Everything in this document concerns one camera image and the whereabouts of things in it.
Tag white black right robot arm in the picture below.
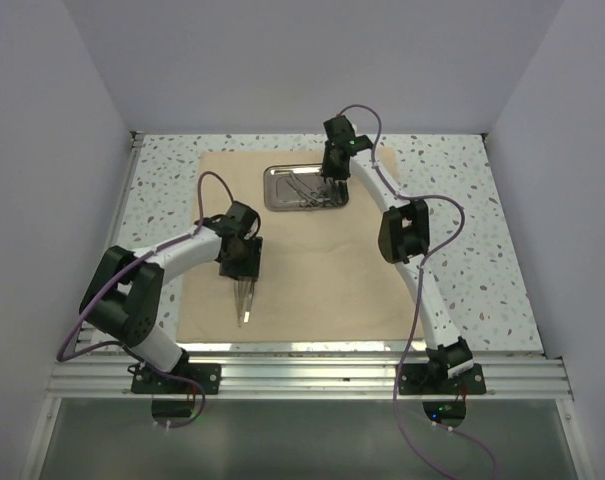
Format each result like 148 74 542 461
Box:
321 114 474 393

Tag pointed steel tweezers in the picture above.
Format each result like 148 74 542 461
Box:
234 279 247 327

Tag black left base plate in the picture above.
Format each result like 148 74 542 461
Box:
127 363 222 395

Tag steel scalpel handle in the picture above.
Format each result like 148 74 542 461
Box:
332 181 348 206

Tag steel hemostat clamp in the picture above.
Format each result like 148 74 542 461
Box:
307 187 333 208

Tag blunt steel forceps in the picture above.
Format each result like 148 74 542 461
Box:
241 279 256 324

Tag aluminium extrusion rail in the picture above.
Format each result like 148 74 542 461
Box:
46 352 573 400

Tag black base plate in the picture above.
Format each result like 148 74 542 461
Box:
398 364 487 396
127 363 222 395

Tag beige cloth wrap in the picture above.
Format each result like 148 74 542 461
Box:
176 150 414 343

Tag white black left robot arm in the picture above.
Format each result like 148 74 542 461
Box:
80 201 263 393

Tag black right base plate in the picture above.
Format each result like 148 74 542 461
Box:
398 364 487 396

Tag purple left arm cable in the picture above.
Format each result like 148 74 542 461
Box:
55 171 238 431

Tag steel instrument tray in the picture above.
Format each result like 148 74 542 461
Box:
263 164 349 212

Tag steel surgical scissors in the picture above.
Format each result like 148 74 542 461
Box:
285 173 319 208

